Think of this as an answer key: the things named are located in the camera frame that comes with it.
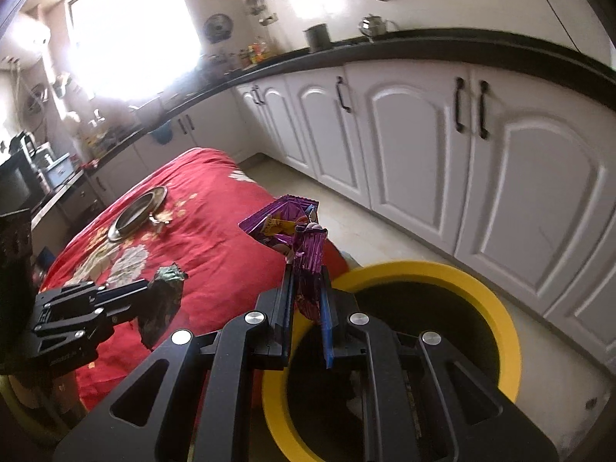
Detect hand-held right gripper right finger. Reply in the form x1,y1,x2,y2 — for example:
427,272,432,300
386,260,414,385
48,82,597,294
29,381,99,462
318,264,561,462

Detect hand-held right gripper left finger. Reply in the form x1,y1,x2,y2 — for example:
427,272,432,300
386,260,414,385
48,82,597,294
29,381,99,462
53,267,296,462

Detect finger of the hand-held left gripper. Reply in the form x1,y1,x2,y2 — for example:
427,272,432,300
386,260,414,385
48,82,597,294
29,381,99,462
30,318,117,372
37,278,156,324

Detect dark green foil wrapper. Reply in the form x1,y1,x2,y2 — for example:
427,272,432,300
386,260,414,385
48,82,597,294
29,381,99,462
139,262,189,350

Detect purple snack wrapper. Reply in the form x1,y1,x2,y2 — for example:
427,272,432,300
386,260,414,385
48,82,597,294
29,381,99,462
238,194,331,326

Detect yellow-rimmed black trash bin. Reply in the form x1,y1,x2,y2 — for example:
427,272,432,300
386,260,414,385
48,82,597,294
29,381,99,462
261,260,523,462

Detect round metal plate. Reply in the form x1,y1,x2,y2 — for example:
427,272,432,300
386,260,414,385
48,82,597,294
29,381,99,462
106,185,169,243

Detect red floral blanket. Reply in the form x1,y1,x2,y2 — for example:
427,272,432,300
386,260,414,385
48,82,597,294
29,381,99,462
36,148,353,411

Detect black microwave oven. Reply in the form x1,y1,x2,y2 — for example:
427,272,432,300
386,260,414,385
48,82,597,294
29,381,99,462
0,149,35,213

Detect blue and white box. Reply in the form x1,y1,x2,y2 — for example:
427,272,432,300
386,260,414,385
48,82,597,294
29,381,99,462
45,153,76,187

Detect white kitchen cabinets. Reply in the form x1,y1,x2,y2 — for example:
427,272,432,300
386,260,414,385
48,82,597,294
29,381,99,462
62,60,616,377

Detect row of jars and bottles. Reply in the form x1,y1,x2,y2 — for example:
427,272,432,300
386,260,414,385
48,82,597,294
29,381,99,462
201,40,271,74

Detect kitchen window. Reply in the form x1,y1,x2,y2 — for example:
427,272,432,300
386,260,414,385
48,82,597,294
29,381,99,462
66,0,204,103

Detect dark metal canister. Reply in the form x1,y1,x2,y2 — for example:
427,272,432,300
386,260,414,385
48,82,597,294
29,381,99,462
303,23,333,53

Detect steel teapot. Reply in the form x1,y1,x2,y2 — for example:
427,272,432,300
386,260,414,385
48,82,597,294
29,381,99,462
359,13,401,40

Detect black kitchen countertop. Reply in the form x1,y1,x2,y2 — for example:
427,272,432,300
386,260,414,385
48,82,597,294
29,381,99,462
29,28,616,217

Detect round wall fan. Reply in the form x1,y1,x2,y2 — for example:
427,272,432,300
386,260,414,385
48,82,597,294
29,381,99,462
204,13,234,42

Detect black power cable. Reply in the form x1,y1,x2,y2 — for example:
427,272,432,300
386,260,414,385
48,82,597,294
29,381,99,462
516,0,584,55

